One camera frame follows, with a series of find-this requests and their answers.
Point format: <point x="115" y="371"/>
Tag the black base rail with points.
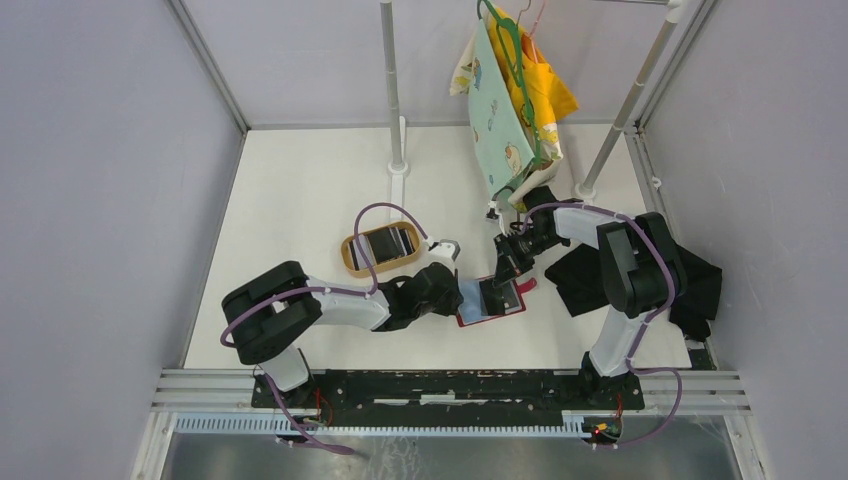
<point x="470" y="398"/>

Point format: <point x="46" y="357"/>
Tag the white clothes rack frame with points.
<point x="398" y="167"/>

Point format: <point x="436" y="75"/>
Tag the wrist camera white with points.
<point x="493" y="212"/>
<point x="444" y="251"/>

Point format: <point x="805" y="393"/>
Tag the yellow garment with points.
<point x="550" y="98"/>

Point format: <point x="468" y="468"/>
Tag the red card holder wallet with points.
<point x="470" y="313"/>

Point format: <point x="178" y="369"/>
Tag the mint green cartoon cloth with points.
<point x="500" y="143"/>

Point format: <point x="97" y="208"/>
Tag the stack of credit cards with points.
<point x="381" y="246"/>

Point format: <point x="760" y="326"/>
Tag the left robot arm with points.
<point x="268" y="314"/>

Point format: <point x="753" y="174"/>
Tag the yellow oval card tray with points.
<point x="386" y="267"/>

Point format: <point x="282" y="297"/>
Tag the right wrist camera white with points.
<point x="493" y="212"/>

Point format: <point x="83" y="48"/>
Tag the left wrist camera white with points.
<point x="444" y="251"/>

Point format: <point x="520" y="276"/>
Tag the black clothes pile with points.
<point x="689" y="285"/>

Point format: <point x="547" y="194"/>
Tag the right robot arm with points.
<point x="630" y="266"/>

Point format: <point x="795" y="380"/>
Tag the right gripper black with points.
<point x="506" y="267"/>

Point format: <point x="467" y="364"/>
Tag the white slotted cable duct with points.
<point x="276" y="424"/>

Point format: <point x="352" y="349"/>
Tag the green clothes hanger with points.
<point x="517" y="73"/>

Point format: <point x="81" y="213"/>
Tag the pink clothes hanger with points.
<point x="532" y="30"/>

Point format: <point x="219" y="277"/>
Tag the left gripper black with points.
<point x="453" y="301"/>

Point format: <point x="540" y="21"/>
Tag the black VIP credit card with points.
<point x="499" y="301"/>

